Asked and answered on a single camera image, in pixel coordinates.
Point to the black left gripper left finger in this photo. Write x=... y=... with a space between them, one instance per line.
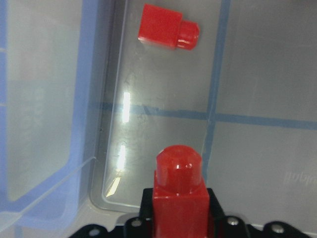
x=146 y=211

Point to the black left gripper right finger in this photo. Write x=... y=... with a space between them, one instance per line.
x=215 y=209

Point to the red block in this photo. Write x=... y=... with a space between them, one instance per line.
x=180 y=197
x=167 y=28

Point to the clear plastic storage box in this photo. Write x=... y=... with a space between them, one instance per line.
x=245 y=98

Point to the blue plastic tray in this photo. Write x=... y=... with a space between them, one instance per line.
x=53 y=56

